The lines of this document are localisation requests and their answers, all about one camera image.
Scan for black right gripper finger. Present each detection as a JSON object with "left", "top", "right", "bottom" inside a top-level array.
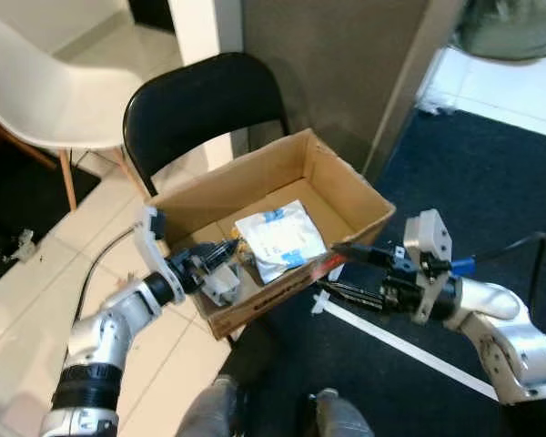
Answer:
[
  {"left": 316, "top": 281, "right": 389, "bottom": 311},
  {"left": 331, "top": 240, "right": 403, "bottom": 268}
]

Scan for white trash piece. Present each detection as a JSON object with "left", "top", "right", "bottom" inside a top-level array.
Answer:
[{"left": 203, "top": 267, "right": 244, "bottom": 308}]

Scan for white plastic pouch blue print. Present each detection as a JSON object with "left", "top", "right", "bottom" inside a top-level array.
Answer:
[{"left": 234, "top": 199, "right": 329, "bottom": 284}]

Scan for brown cardboard box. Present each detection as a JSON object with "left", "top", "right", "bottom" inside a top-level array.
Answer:
[{"left": 148, "top": 128, "right": 397, "bottom": 340}]

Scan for white floor tape strip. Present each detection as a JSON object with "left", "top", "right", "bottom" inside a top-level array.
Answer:
[{"left": 310, "top": 290, "right": 501, "bottom": 402}]

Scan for grey robot right leg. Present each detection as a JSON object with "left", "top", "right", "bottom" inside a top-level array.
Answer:
[{"left": 311, "top": 388, "right": 376, "bottom": 437}]

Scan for grey robot leg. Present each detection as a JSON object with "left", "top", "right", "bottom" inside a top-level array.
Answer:
[
  {"left": 311, "top": 388, "right": 376, "bottom": 437},
  {"left": 175, "top": 374, "right": 244, "bottom": 437}
]

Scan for grey robot left leg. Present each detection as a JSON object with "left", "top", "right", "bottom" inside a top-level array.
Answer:
[{"left": 175, "top": 374, "right": 244, "bottom": 437}]

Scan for black folding chair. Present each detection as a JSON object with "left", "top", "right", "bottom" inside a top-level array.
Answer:
[{"left": 122, "top": 52, "right": 292, "bottom": 198}]

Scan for small white floor scrap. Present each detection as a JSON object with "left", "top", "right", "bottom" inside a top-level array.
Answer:
[{"left": 7, "top": 229, "right": 39, "bottom": 266}]

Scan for black floor mat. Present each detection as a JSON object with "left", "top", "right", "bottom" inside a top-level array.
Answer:
[{"left": 0, "top": 137, "right": 102, "bottom": 294}]

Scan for white plastic chair wooden legs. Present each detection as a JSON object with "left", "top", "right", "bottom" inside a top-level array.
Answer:
[{"left": 0, "top": 9, "right": 148, "bottom": 212}]

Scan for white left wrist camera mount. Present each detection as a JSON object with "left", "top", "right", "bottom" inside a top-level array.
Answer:
[{"left": 131, "top": 206, "right": 176, "bottom": 285}]

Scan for blue cable plug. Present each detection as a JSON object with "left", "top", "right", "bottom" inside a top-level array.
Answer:
[{"left": 450, "top": 258, "right": 477, "bottom": 277}]

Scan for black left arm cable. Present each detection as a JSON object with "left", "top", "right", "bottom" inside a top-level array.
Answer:
[{"left": 72, "top": 224, "right": 139, "bottom": 321}]

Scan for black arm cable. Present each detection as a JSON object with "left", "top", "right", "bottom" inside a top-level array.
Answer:
[
  {"left": 72, "top": 224, "right": 139, "bottom": 321},
  {"left": 455, "top": 231, "right": 546, "bottom": 285}
]

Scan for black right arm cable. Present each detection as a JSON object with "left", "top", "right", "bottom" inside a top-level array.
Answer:
[{"left": 455, "top": 231, "right": 546, "bottom": 285}]

